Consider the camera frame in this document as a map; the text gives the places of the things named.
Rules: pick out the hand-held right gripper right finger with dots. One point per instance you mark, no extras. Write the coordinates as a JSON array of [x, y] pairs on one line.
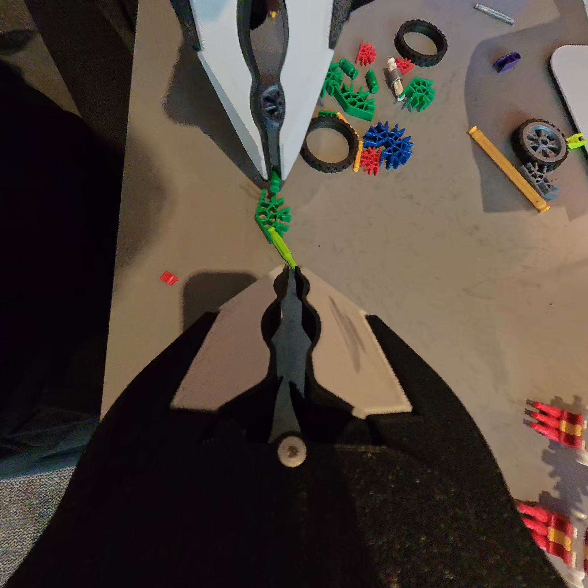
[[358, 367]]

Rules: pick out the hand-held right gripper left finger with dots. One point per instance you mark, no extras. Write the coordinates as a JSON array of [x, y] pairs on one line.
[[225, 363]]

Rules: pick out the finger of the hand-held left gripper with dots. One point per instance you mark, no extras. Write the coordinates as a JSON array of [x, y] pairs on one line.
[[307, 55], [220, 55]]

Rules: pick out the large green toy connector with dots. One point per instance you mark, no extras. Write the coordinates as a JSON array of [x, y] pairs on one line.
[[271, 211], [356, 104], [331, 78], [418, 94]]

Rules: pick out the grey white toy rod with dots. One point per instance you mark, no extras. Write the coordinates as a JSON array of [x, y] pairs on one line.
[[395, 80]]

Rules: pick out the lime green toy rod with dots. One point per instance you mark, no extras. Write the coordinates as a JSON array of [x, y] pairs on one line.
[[281, 248]]

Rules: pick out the red toy connector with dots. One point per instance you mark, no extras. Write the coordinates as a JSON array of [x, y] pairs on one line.
[[365, 53], [404, 65], [370, 160]]

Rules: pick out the small green toy connector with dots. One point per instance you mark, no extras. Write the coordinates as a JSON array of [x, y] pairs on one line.
[[328, 114]]

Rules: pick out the orange toy rod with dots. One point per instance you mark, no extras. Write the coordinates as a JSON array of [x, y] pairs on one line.
[[348, 124]]

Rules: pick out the small red flat piece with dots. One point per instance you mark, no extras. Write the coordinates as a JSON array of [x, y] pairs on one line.
[[169, 278]]

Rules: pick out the blue toy connector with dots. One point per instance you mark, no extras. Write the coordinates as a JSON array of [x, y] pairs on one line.
[[398, 154], [382, 135]]

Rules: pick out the short yellow toy rod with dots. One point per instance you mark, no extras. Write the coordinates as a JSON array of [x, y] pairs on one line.
[[358, 156]]

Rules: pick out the thin metal pin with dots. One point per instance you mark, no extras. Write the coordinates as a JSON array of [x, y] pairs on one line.
[[494, 13]]

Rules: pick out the purple toy clip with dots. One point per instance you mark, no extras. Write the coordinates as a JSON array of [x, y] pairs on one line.
[[506, 62]]

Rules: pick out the long yellow toy rod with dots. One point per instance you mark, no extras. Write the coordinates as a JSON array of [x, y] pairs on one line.
[[507, 167]]

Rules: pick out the small wheel with grey hub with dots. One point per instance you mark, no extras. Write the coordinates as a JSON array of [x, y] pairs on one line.
[[540, 143]]

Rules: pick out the red yellow toy assembly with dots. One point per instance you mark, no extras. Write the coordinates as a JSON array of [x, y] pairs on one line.
[[551, 535]]

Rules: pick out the grey toy connector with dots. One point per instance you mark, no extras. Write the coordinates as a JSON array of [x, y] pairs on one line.
[[540, 181]]

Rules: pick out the white desk stand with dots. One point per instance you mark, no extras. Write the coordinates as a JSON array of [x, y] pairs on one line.
[[574, 82]]

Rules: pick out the lime green toy clip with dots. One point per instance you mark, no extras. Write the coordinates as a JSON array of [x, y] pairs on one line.
[[575, 141]]

